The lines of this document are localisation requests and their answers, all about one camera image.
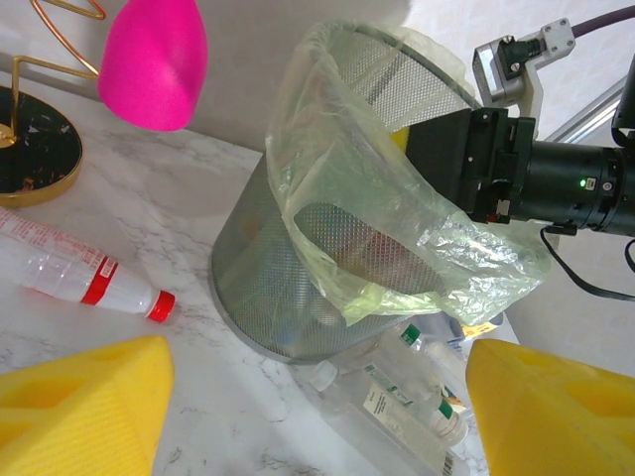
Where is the grey metal mesh bin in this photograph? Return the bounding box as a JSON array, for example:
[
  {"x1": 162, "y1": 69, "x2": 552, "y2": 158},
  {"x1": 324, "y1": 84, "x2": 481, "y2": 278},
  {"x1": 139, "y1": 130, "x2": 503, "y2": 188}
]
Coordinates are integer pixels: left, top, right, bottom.
[{"x1": 210, "y1": 19, "x2": 497, "y2": 368}]

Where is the aluminium frame post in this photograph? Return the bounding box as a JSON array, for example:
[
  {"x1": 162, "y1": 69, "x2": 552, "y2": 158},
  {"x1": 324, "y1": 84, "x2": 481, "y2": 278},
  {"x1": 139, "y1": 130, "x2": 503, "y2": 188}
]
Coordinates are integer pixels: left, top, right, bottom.
[{"x1": 540, "y1": 73, "x2": 626, "y2": 145}]

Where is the small yellow yogurt bottle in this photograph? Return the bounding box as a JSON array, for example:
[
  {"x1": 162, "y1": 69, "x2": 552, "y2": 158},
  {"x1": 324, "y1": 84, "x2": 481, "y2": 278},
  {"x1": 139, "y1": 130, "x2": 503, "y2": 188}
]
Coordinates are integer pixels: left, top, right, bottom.
[{"x1": 458, "y1": 320, "x2": 506, "y2": 343}]

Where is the clear bottle green label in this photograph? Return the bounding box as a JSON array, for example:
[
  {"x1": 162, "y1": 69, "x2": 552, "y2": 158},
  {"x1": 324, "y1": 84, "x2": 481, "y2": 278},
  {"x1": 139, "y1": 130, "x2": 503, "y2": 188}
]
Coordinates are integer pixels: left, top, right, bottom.
[{"x1": 381, "y1": 321, "x2": 470, "y2": 413}]

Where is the pink wine glass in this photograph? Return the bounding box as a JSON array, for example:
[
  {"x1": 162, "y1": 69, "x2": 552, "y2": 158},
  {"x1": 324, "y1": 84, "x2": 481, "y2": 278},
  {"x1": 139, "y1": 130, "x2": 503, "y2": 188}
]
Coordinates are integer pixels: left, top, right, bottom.
[{"x1": 96, "y1": 0, "x2": 209, "y2": 133}]

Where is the clear bottle white cap green band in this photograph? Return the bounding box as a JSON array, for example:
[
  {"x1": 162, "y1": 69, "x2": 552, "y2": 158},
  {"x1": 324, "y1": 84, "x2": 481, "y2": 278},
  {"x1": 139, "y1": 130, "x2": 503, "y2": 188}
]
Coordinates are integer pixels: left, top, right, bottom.
[{"x1": 429, "y1": 396, "x2": 471, "y2": 443}]

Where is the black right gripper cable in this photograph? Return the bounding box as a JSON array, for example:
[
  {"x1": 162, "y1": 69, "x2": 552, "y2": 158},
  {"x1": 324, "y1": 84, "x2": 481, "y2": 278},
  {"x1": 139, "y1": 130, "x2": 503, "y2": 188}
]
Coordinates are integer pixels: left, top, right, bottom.
[{"x1": 539, "y1": 225, "x2": 635, "y2": 301}]

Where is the pale green plastic bin liner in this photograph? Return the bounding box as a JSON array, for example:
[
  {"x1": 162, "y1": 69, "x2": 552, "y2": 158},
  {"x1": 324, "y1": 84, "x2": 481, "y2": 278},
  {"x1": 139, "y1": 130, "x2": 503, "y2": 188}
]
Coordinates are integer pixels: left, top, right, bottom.
[{"x1": 265, "y1": 19, "x2": 555, "y2": 328}]

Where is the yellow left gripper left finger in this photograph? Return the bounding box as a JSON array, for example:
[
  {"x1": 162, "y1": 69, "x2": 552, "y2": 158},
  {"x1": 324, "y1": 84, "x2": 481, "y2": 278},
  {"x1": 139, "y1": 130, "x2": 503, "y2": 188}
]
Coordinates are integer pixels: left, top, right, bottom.
[{"x1": 0, "y1": 335, "x2": 176, "y2": 476}]

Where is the gold wire rack black base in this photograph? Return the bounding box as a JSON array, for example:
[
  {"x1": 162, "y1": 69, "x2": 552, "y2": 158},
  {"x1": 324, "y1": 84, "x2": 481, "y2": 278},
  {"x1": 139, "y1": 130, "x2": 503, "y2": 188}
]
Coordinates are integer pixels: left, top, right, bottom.
[{"x1": 0, "y1": 0, "x2": 108, "y2": 209}]

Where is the long clear rectangular bottle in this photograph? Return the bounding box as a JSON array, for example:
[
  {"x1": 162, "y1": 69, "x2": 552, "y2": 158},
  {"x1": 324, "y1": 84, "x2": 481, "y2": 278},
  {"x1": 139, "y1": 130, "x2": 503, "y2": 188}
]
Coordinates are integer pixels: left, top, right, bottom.
[{"x1": 310, "y1": 359, "x2": 465, "y2": 476}]

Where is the clear bottle red label cap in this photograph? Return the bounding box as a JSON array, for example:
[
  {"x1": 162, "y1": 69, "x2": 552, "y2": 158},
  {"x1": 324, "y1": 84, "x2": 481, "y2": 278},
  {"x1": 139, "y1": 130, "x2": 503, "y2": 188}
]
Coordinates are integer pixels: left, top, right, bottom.
[{"x1": 0, "y1": 206, "x2": 178, "y2": 324}]

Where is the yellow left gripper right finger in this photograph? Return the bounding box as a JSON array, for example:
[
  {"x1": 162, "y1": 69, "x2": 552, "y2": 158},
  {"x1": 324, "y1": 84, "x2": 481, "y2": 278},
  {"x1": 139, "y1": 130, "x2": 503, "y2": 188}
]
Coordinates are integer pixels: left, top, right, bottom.
[{"x1": 467, "y1": 338, "x2": 635, "y2": 476}]

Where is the pale blue clear bottle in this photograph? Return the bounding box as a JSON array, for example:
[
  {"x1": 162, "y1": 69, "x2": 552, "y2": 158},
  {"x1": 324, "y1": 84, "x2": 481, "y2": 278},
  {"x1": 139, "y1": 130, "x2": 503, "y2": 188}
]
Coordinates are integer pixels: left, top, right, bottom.
[{"x1": 416, "y1": 311, "x2": 465, "y2": 348}]

